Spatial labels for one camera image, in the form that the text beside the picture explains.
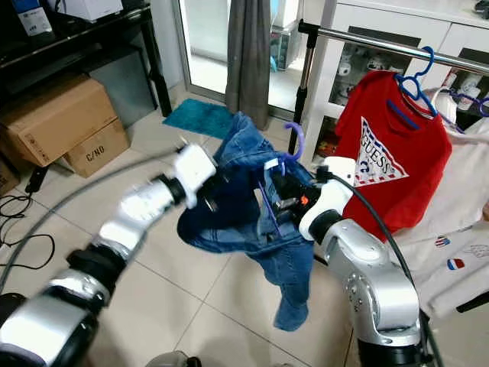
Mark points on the small brown cardboard box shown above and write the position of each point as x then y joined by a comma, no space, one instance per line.
99,153

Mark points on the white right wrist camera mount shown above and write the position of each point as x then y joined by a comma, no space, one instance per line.
332,195

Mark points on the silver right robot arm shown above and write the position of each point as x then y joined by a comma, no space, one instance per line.
374,283

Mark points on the white flag print t-shirt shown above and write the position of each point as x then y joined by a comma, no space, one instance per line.
466,199

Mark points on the white flat box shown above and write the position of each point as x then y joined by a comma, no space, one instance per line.
92,8

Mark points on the black robot torso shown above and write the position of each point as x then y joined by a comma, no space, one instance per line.
8,310

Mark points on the grey metal appliance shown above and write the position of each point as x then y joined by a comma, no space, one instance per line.
284,47

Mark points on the grey robot leg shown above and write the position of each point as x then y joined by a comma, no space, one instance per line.
174,359

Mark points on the blue denim jeans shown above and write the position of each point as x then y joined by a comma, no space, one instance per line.
283,267

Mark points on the blue plastic hanger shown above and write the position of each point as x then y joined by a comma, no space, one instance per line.
428,55

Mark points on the large brown cardboard box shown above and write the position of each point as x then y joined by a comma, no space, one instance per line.
53,122

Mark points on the black desk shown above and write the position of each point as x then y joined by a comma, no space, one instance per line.
92,46

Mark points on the purple plastic hanger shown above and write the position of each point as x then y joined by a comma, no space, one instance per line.
299,138
466,98

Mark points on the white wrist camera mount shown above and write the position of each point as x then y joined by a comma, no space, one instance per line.
332,195
193,170

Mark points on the worn brown cardboard box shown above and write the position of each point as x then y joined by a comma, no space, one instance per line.
8,177

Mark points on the teal floor mat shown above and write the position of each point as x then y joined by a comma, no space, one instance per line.
199,116

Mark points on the red logo t-shirt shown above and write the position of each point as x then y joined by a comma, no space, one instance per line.
420,176

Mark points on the black power adapter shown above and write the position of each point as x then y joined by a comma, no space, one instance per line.
37,180

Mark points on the blue white carton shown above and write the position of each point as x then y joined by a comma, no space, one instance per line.
38,21

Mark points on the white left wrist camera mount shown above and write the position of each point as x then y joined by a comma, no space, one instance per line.
193,170

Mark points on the grey curtain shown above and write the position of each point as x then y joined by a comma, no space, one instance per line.
248,53

